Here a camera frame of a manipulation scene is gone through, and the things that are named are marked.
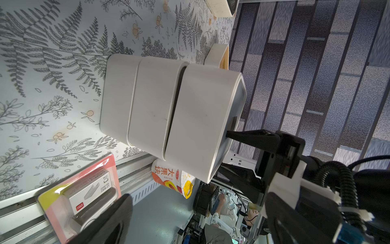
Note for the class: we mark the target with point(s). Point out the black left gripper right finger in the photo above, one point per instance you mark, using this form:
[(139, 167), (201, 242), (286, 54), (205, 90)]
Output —
[(312, 223)]

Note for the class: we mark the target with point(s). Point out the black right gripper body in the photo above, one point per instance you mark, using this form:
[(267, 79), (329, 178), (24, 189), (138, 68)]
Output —
[(280, 152)]

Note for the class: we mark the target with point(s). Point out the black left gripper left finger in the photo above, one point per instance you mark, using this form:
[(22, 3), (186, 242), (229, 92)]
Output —
[(111, 227)]

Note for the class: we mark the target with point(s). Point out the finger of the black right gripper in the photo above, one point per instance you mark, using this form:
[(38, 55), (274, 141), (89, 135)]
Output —
[(261, 139), (244, 180)]

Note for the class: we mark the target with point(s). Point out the grey lid tissue box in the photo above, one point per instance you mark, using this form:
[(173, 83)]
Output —
[(156, 87), (210, 103), (119, 85)]

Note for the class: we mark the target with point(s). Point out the wooden lid tissue box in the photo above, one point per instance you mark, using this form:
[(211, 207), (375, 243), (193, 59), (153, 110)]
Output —
[(218, 56)]

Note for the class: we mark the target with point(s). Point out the brown lid rounded tissue box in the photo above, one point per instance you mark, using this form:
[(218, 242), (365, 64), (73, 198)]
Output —
[(222, 8)]

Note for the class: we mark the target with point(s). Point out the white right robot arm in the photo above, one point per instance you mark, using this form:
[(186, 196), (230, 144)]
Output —
[(363, 198)]

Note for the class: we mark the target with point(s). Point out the pink blister pack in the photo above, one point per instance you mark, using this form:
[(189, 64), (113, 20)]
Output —
[(70, 205)]

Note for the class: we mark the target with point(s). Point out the yellow smiley snack cup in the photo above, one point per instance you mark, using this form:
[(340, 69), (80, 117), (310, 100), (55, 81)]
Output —
[(173, 178)]

